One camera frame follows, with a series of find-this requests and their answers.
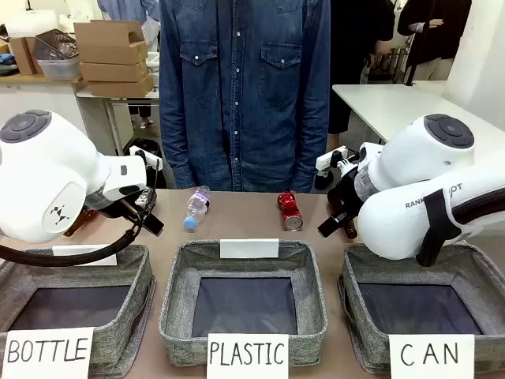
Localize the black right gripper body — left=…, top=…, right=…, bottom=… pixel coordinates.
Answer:
left=327, top=172, right=360, bottom=217

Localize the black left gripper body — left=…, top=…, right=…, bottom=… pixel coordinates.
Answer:
left=96, top=196, right=137, bottom=220

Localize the crushed red can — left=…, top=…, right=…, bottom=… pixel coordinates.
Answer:
left=277, top=191, right=305, bottom=231

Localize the small blue-capped plastic bottle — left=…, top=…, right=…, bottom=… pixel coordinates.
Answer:
left=182, top=185, right=212, bottom=231

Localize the grey basket with bottle sign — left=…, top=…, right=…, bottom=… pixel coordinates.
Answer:
left=0, top=244, right=157, bottom=379

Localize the grey basket with can sign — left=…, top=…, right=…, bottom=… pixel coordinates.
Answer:
left=338, top=241, right=505, bottom=375

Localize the grey basket with plastic sign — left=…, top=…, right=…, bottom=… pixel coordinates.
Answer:
left=158, top=238, right=329, bottom=368

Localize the paper sign reading can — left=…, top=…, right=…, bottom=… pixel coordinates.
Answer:
left=387, top=333, right=476, bottom=379

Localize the blank white card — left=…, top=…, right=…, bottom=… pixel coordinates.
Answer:
left=51, top=244, right=118, bottom=267
left=219, top=238, right=280, bottom=260

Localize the white table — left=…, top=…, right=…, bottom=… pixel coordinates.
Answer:
left=331, top=80, right=505, bottom=148

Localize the flat cardboard box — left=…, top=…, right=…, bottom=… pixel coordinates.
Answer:
left=79, top=60, right=149, bottom=84
left=86, top=73, right=155, bottom=98

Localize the white cabinet with wood top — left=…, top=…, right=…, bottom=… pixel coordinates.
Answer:
left=0, top=73, right=119, bottom=159

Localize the bystander in black dress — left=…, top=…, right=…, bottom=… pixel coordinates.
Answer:
left=328, top=0, right=397, bottom=137

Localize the person in denim shirt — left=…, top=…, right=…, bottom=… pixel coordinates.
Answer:
left=157, top=0, right=332, bottom=193

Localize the paper sign reading plastic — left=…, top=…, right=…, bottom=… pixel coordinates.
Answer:
left=206, top=332, right=290, bottom=379

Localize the paper sign reading bottle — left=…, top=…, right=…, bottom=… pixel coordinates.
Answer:
left=0, top=326, right=96, bottom=379

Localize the clear plastic bin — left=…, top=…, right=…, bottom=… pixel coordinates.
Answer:
left=32, top=28, right=82, bottom=81

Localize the open cardboard box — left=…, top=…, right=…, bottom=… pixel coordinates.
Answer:
left=73, top=19, right=149, bottom=66

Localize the small cardboard box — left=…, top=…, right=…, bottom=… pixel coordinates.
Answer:
left=8, top=36, right=45, bottom=77

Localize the bystander in black coat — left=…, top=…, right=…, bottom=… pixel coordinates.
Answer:
left=396, top=0, right=473, bottom=82

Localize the white foam packing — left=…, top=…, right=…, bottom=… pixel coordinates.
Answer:
left=6, top=9, right=58, bottom=39

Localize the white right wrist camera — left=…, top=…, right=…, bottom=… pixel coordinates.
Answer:
left=315, top=146, right=361, bottom=179

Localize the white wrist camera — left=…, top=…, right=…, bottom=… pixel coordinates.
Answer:
left=129, top=144, right=163, bottom=171
left=315, top=146, right=361, bottom=179

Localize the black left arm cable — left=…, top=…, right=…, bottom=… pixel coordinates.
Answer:
left=0, top=157, right=163, bottom=267

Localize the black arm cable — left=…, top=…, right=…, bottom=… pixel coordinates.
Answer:
left=415, top=188, right=505, bottom=268
left=0, top=157, right=163, bottom=267

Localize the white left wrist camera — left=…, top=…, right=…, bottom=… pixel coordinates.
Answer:
left=129, top=144, right=163, bottom=171

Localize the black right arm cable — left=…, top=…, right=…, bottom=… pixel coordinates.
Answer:
left=415, top=188, right=505, bottom=268

